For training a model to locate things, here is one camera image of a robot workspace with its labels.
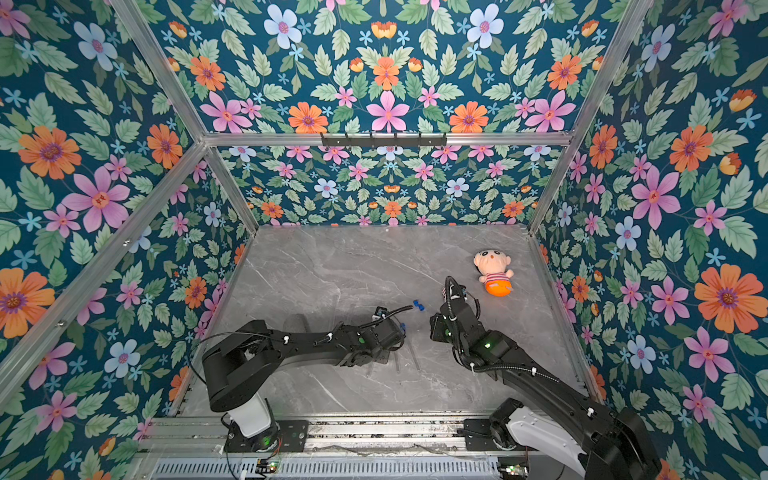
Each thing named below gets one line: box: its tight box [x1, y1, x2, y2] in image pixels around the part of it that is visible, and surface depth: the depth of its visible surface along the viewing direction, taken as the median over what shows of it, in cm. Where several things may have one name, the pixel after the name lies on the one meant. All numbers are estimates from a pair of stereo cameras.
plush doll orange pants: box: [473, 249, 515, 297], surface depth 100 cm
